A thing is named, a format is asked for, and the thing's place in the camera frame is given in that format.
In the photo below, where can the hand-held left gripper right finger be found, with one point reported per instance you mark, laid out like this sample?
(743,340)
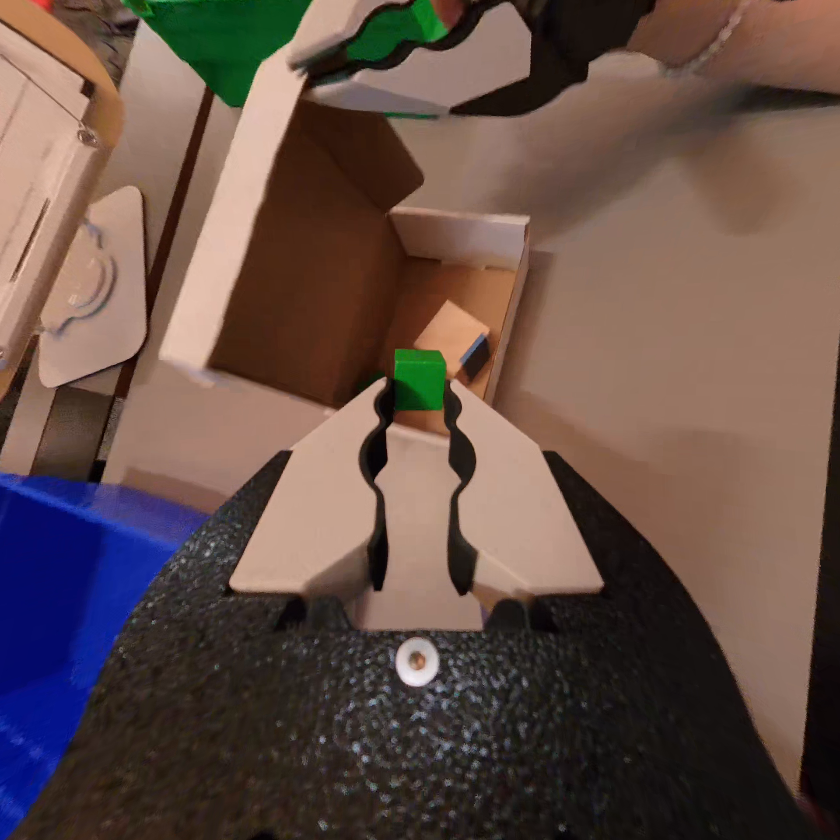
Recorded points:
(525,525)

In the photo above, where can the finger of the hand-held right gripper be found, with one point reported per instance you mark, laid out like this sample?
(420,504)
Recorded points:
(328,33)
(472,72)

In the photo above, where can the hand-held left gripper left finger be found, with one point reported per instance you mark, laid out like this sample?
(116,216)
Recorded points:
(308,525)

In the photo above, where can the green plastic bin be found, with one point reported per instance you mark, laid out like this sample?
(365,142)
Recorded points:
(216,39)

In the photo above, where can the blue cube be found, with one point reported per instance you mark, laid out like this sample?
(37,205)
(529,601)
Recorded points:
(476,358)

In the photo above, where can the green cube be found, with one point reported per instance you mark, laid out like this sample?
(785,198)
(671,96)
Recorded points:
(420,384)

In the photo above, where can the wooden cube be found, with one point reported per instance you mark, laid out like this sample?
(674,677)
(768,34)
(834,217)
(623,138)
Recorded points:
(446,328)

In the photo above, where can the white cardboard mailer box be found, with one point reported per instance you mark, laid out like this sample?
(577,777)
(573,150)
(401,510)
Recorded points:
(295,262)

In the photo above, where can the blue plastic bin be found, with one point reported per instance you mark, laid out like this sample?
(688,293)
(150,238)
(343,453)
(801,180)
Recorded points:
(52,590)

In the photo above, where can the person's right hand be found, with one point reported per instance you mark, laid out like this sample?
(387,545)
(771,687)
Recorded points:
(669,39)

